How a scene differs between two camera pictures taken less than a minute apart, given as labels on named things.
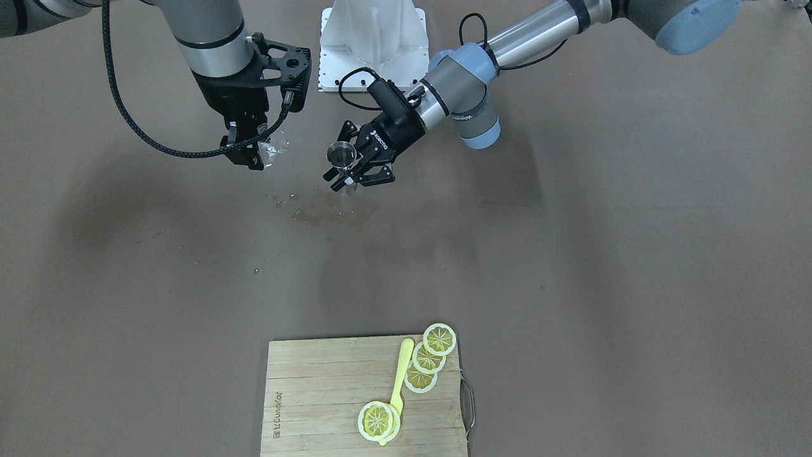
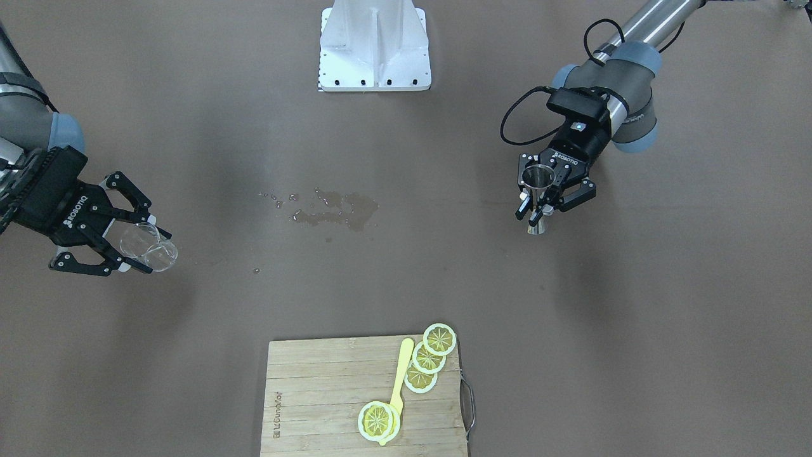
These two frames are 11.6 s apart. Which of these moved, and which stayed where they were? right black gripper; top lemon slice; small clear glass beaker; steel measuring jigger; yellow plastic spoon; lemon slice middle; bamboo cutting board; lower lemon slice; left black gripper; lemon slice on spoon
Moved: left black gripper; steel measuring jigger; right black gripper; small clear glass beaker
Stayed: top lemon slice; yellow plastic spoon; bamboo cutting board; lemon slice on spoon; lemon slice middle; lower lemon slice
